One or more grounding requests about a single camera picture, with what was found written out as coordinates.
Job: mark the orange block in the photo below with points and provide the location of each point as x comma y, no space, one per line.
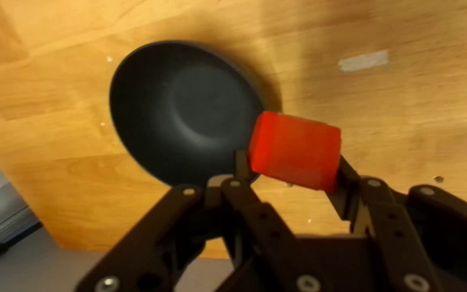
295,147

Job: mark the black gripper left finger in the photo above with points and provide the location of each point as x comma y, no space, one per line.
190,232

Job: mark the small white tape strip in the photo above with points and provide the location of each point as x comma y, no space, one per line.
363,60

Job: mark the black bowl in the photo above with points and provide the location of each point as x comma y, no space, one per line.
185,113

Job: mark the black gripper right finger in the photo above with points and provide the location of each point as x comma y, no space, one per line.
438,232

